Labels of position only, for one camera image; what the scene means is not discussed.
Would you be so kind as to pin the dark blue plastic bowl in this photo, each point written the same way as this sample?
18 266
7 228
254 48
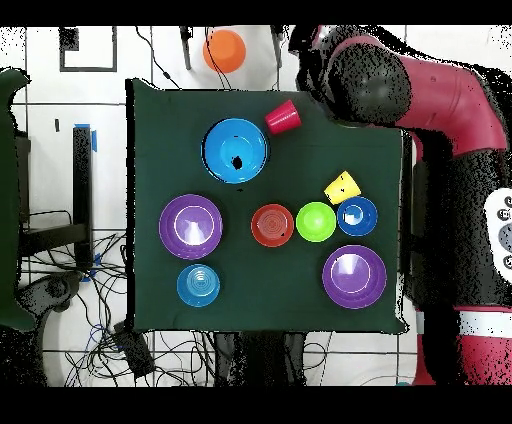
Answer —
356 226

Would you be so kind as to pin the orange round object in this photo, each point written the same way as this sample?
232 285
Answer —
224 51

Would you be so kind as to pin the black grey chair base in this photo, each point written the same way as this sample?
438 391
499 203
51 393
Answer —
54 288

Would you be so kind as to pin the green cloth covered table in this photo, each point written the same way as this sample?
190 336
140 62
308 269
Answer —
8 200

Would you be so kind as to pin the purple plastic bowl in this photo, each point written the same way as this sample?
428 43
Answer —
190 226
354 276

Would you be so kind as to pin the black metal stand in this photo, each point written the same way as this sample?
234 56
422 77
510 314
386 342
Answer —
82 180

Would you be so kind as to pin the orange-red plastic bowl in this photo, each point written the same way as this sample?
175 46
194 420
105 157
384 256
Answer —
272 225

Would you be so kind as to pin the dark green tablecloth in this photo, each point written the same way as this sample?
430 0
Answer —
180 160

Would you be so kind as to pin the black power adapter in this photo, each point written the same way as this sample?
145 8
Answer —
134 352

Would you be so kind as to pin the green plastic bowl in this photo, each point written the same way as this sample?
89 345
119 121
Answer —
316 221

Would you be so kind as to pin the black tripod leg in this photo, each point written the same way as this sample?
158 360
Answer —
277 44
185 48

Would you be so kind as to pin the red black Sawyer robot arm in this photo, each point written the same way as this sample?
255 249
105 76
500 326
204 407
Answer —
440 100

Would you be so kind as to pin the black square floor frame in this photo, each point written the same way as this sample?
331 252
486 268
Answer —
68 39

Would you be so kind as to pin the small light blue bowl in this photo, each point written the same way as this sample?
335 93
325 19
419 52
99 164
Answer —
198 285

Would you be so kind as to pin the blue tape strip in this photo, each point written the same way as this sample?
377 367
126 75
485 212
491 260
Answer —
94 140

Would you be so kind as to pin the yellow plastic cup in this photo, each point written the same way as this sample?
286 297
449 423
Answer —
342 188

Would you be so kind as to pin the red plastic cup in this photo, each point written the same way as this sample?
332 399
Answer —
283 118

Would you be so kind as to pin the large light blue bowl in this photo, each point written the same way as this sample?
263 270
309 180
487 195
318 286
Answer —
224 148

